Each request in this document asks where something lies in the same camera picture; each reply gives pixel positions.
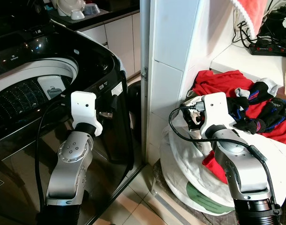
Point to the red garment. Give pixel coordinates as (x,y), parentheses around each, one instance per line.
(217,82)

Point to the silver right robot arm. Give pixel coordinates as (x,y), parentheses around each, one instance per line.
(243,168)

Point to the black power strip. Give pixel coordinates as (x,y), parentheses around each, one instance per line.
(269,48)

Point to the black power adapter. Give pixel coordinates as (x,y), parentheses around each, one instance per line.
(276,23)

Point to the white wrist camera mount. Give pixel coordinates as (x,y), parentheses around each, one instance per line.
(214,110)
(84,105)

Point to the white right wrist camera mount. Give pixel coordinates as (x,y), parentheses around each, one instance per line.
(214,110)

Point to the white shelf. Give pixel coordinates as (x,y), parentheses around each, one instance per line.
(236,61)

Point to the tall white cabinet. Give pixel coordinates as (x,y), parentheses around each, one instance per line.
(173,47)

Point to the grey bowl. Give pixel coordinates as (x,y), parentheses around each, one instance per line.
(91,9)

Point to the red towel with white trim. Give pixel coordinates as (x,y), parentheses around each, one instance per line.
(250,11)

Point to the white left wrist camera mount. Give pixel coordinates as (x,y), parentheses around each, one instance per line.
(84,105)

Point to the black and blue garment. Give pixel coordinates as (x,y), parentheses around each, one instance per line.
(274,112)

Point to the white kitchen cabinet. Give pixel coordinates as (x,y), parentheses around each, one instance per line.
(119,40)

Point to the small white cup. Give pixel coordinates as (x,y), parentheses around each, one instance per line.
(77,15)

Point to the black top-load washing machine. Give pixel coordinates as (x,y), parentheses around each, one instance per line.
(21,140)

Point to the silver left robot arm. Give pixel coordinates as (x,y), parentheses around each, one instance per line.
(72,154)

